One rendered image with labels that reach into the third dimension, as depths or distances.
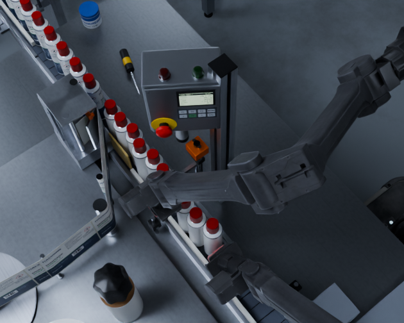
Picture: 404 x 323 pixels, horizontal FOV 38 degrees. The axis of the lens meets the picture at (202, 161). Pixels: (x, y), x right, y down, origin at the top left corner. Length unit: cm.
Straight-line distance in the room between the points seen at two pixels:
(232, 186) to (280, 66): 205
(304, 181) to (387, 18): 244
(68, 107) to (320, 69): 174
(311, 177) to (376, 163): 189
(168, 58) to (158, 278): 68
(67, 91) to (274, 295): 79
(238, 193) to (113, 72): 109
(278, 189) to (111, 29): 130
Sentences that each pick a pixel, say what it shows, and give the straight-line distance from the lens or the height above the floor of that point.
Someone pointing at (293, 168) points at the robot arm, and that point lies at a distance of 99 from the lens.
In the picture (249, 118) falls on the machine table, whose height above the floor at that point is 83.
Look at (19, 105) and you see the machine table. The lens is 207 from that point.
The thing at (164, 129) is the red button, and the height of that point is 134.
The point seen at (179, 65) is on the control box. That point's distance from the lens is 125.
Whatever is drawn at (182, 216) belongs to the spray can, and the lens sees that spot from 158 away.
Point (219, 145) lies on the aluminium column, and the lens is 145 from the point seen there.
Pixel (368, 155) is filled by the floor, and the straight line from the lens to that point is 288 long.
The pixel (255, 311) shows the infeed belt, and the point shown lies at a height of 88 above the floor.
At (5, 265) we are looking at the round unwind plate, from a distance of 177.
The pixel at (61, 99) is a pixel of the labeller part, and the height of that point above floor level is 114.
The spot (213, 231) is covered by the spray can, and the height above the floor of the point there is 107.
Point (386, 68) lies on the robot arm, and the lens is 128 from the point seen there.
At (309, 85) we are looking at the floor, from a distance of 303.
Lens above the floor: 249
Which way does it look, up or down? 63 degrees down
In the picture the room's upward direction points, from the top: 4 degrees counter-clockwise
